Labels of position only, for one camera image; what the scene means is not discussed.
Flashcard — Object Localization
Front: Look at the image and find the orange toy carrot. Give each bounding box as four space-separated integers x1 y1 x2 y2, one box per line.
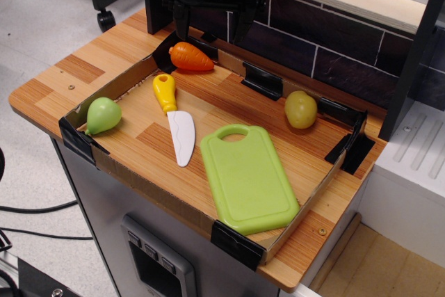
168 42 214 71

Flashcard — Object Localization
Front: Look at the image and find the yellow handled white toy knife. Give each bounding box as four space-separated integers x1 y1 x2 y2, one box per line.
152 73 195 168

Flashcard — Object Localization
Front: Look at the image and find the black vertical post right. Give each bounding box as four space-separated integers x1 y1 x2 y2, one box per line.
378 0 444 141

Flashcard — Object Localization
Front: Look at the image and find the white toy sink counter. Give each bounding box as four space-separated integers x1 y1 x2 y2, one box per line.
358 102 444 266

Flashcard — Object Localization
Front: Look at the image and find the cardboard fence with black tape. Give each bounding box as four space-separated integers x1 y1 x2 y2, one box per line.
59 31 383 271

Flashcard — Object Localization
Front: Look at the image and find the green plastic cutting board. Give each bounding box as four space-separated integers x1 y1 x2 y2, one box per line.
200 124 300 236

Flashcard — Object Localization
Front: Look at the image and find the black floor cable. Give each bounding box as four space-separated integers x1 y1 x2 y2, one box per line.
0 227 94 241
0 200 78 214

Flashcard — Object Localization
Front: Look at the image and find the green toy pear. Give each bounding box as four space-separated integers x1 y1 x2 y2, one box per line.
85 97 122 135

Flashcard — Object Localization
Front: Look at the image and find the black metal equipment corner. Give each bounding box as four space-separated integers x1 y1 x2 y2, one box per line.
0 230 84 297

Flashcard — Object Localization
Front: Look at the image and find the yellow toy potato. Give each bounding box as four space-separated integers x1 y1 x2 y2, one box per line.
284 90 318 129

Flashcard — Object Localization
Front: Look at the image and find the black floor cable lower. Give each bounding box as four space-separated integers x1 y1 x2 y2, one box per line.
0 227 94 241

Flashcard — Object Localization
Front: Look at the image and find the grey toy oven front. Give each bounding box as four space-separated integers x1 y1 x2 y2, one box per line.
121 216 197 296

